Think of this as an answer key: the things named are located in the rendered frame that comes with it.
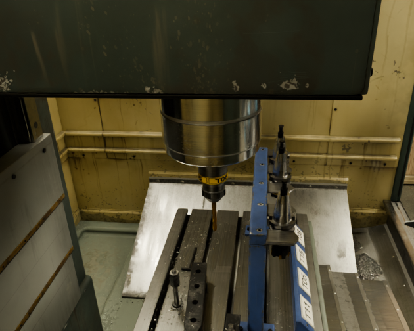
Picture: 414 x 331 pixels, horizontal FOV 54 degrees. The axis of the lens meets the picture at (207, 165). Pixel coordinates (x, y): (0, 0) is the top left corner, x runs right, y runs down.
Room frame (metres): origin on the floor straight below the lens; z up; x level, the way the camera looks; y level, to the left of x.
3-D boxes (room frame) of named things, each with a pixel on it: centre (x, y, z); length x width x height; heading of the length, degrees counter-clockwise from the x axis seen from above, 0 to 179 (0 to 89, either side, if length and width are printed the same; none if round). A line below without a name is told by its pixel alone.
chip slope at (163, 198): (1.25, -0.11, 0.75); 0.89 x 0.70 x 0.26; 81
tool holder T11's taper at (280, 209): (0.79, -0.17, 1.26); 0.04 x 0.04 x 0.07
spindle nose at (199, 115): (0.61, -0.01, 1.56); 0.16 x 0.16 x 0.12
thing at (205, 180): (0.61, -0.01, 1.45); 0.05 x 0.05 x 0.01
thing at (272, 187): (0.96, -0.20, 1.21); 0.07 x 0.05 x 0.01; 81
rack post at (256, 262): (0.75, -0.11, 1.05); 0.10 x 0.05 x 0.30; 81
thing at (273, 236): (0.74, -0.16, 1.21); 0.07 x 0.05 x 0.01; 81
